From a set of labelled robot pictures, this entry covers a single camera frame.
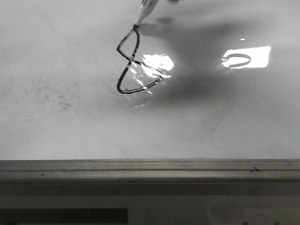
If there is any white black whiteboard marker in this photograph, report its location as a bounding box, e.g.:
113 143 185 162
133 0 158 30

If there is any black drawn number eight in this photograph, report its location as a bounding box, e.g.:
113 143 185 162
116 25 163 94

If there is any white glossy whiteboard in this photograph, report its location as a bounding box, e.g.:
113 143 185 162
0 0 300 160

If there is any grey aluminium whiteboard frame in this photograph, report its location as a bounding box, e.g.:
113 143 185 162
0 159 300 184

